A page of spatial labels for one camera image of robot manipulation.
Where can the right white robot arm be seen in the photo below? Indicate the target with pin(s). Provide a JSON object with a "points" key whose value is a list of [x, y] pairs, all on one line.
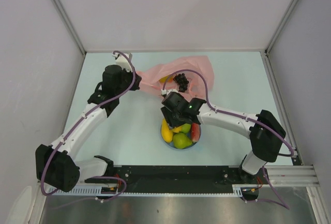
{"points": [[265, 133]]}

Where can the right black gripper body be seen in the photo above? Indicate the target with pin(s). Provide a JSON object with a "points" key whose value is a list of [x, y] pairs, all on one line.
{"points": [[173, 118]]}

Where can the yellow fake mango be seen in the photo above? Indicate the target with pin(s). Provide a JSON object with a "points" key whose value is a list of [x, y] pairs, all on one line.
{"points": [[166, 132]]}

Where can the yellow fake lemon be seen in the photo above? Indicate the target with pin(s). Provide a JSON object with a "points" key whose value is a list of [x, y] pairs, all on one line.
{"points": [[164, 79]]}

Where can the black fake grape bunch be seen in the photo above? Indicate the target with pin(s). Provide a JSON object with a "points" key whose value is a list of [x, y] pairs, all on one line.
{"points": [[182, 82]]}

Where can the red fake watermelon slice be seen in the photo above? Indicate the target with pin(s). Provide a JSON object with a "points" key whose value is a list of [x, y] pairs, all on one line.
{"points": [[195, 132]]}

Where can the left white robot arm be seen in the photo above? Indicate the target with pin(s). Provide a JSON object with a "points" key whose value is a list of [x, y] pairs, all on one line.
{"points": [[55, 163]]}

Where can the green fake fruit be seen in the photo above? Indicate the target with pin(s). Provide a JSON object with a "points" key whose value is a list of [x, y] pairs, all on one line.
{"points": [[186, 128]]}

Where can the blue plastic plate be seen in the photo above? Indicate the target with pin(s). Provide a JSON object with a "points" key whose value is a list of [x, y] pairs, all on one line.
{"points": [[171, 143]]}

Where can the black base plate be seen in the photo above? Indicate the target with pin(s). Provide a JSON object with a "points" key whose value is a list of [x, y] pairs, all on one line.
{"points": [[184, 179]]}

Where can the green fake pear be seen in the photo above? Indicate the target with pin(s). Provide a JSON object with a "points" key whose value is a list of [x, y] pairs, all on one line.
{"points": [[181, 141]]}

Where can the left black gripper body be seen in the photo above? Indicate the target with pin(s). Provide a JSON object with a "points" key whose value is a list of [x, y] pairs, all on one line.
{"points": [[126, 79]]}

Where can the pink plastic bag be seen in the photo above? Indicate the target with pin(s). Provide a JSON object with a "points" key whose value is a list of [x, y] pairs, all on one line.
{"points": [[197, 69]]}

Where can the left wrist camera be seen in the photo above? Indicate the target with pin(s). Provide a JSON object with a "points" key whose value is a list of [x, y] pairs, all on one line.
{"points": [[122, 61]]}

